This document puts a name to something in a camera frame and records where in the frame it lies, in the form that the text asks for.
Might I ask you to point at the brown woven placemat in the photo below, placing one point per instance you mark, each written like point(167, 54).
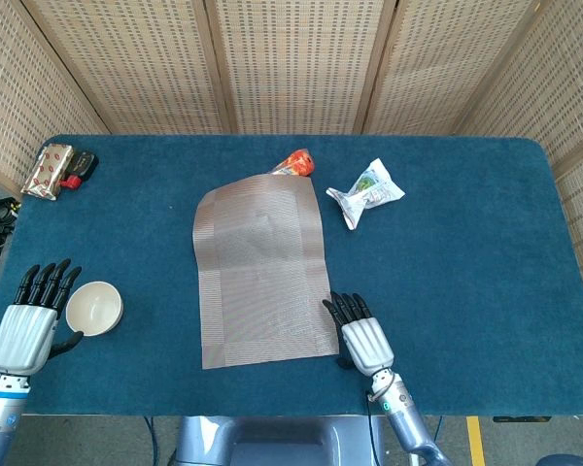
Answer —
point(262, 272)

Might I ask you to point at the beige bowl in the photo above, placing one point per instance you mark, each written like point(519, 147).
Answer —
point(94, 308)

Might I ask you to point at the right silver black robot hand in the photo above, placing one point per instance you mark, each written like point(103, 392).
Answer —
point(366, 344)

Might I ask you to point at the blue-grey robot torso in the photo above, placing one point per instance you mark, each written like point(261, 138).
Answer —
point(282, 442)

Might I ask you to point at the gold foil packet red prints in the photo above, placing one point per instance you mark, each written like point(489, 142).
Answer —
point(46, 172)

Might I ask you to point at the plastic bottle orange label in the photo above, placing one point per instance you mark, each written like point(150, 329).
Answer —
point(298, 162)

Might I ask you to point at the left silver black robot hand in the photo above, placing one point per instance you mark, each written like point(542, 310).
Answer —
point(24, 335)

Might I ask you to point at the blue carpet table cover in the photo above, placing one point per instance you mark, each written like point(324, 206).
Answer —
point(442, 170)

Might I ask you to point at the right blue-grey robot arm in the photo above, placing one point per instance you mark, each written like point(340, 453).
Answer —
point(408, 422)

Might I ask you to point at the wicker folding screen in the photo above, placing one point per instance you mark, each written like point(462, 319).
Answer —
point(296, 63)

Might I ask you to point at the black box with red part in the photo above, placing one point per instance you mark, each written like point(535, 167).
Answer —
point(83, 162)

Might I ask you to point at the crumpled white snack bag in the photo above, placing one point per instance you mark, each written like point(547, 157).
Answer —
point(369, 191)

